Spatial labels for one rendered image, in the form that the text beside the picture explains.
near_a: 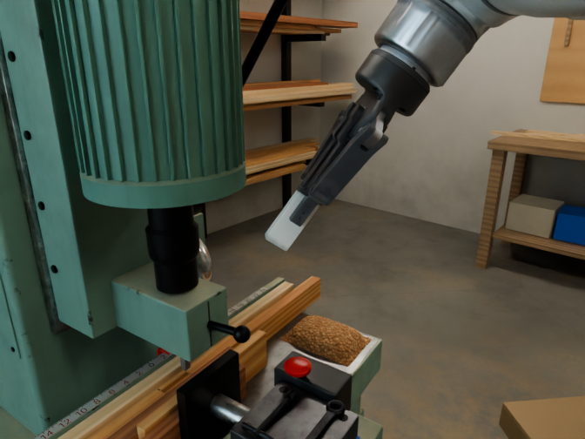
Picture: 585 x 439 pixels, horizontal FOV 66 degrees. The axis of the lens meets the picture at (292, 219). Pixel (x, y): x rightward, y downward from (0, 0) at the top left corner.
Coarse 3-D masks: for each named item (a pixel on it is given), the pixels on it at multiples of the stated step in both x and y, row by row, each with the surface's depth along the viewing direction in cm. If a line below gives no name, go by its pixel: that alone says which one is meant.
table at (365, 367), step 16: (272, 336) 74; (368, 336) 74; (272, 352) 70; (288, 352) 70; (304, 352) 70; (368, 352) 70; (272, 368) 67; (352, 368) 67; (368, 368) 71; (256, 384) 64; (272, 384) 64; (352, 384) 66; (256, 400) 61; (352, 400) 67; (224, 432) 55
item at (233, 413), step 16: (208, 368) 52; (224, 368) 53; (192, 384) 50; (208, 384) 51; (224, 384) 54; (192, 400) 49; (208, 400) 52; (224, 400) 52; (240, 400) 58; (192, 416) 50; (208, 416) 52; (224, 416) 51; (240, 416) 50; (192, 432) 51; (208, 432) 53
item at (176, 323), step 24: (120, 288) 56; (144, 288) 55; (216, 288) 55; (120, 312) 58; (144, 312) 55; (168, 312) 52; (192, 312) 51; (216, 312) 54; (144, 336) 56; (168, 336) 53; (192, 336) 52; (216, 336) 55; (192, 360) 53
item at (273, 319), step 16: (304, 288) 82; (288, 304) 77; (304, 304) 82; (256, 320) 72; (272, 320) 74; (288, 320) 78; (208, 352) 64; (144, 400) 55; (128, 416) 53; (112, 432) 50
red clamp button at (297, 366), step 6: (288, 360) 49; (294, 360) 49; (300, 360) 49; (306, 360) 49; (288, 366) 48; (294, 366) 48; (300, 366) 48; (306, 366) 48; (288, 372) 48; (294, 372) 47; (300, 372) 47; (306, 372) 48
